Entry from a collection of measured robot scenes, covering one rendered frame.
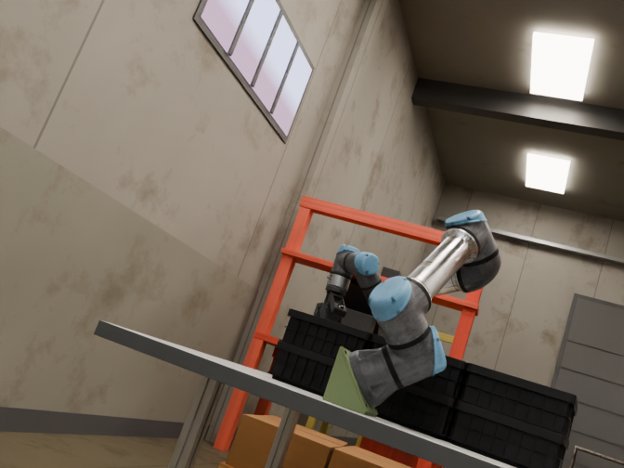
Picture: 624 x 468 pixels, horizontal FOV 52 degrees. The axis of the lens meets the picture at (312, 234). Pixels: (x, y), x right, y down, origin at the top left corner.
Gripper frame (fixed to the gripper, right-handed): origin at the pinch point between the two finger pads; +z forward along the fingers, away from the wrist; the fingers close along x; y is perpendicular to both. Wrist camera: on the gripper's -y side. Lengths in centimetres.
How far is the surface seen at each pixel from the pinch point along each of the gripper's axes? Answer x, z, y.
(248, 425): -19, 47, 165
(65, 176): 119, -41, 120
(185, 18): 100, -159, 151
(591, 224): -573, -389, 722
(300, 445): -47, 47, 150
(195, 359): 41, 16, -49
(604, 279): -605, -300, 701
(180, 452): 30, 47, 12
